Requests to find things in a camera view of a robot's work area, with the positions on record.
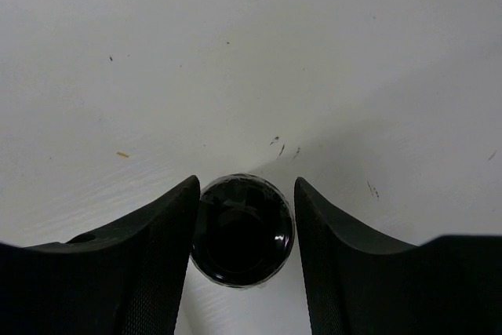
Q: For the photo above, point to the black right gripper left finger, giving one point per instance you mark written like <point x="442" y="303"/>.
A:
<point x="125" y="277"/>

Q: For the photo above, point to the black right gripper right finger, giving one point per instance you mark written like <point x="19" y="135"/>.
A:
<point x="361" y="281"/>

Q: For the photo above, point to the round white powder shaker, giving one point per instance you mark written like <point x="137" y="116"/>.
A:
<point x="244" y="231"/>

